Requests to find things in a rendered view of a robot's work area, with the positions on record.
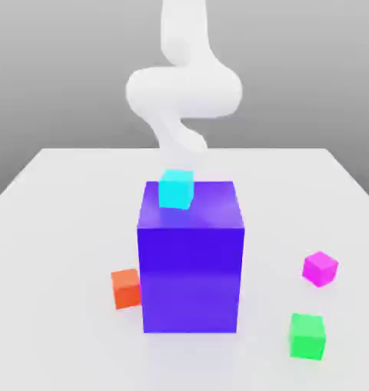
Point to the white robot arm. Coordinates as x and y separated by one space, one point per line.
184 91

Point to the small cyan cube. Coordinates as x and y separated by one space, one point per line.
175 191

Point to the small orange cube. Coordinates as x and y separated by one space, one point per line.
126 290

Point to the small magenta cube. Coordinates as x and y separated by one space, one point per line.
320 269

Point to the small green cube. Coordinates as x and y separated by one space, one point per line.
307 337

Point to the large blue box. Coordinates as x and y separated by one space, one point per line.
190 275

